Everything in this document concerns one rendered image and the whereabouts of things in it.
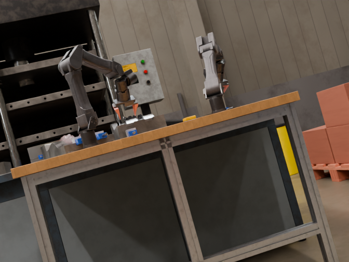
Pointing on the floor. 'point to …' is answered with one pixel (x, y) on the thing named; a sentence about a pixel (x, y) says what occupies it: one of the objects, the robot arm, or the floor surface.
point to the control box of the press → (142, 78)
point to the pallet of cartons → (331, 135)
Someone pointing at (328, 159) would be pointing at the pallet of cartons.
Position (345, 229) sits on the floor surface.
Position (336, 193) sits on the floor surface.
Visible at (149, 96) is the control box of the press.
